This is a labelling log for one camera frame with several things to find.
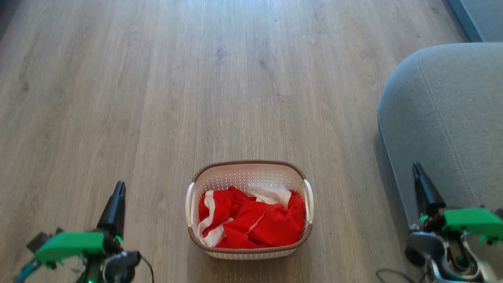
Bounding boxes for red shorts with white stripe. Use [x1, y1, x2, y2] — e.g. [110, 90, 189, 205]
[197, 189, 237, 248]

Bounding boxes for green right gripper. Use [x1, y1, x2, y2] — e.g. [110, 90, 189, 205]
[412, 162, 503, 244]

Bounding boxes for red and white shirt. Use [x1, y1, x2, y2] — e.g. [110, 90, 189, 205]
[220, 185, 306, 249]

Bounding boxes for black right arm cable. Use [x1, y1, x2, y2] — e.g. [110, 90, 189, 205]
[375, 268, 430, 283]

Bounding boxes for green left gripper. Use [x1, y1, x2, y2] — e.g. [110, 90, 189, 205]
[35, 181, 127, 269]

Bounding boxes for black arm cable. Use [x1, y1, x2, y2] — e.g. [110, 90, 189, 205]
[141, 256, 155, 283]
[375, 268, 430, 283]

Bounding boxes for beige laundry basket brown rim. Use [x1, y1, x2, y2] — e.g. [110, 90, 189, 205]
[185, 160, 315, 261]

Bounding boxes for grey rounded sofa section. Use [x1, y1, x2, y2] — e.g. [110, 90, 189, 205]
[376, 42, 503, 228]

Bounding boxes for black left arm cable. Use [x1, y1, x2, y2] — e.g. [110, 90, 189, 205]
[141, 256, 155, 283]

